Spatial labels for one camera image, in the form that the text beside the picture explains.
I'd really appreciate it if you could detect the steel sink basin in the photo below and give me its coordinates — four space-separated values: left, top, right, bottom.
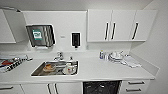
30 59 80 77

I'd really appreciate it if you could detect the white drawer stack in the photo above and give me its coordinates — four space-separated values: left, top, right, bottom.
0 83 25 94
118 79 151 94

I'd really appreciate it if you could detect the white wall cabinet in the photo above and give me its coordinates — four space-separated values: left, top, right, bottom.
0 8 28 44
87 8 158 43

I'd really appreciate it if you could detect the white two-door sink cabinet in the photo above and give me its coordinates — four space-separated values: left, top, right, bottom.
19 82 84 94

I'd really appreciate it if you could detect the white plate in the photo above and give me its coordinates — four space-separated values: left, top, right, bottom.
62 64 78 75

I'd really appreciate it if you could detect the grey paper towel dispenser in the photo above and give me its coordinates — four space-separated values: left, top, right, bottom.
25 23 57 49

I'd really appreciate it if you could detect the blue dish soap bottle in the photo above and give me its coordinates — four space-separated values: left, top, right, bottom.
99 49 105 61

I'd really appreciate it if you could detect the white cloth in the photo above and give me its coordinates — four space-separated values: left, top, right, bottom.
121 55 143 69

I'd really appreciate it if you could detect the black soap dispenser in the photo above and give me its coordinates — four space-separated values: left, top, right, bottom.
70 31 81 50

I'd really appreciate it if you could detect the white container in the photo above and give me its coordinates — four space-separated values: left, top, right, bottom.
104 53 110 62

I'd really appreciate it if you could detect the white wall outlet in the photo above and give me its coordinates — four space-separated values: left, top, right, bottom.
85 44 90 51

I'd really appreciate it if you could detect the black utensil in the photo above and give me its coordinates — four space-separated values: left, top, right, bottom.
24 55 34 62

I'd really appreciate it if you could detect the stack of white dishes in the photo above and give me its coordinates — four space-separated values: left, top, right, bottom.
108 50 126 64

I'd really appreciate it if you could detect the stainless steel dishwasher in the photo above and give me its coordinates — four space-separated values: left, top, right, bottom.
82 79 123 94

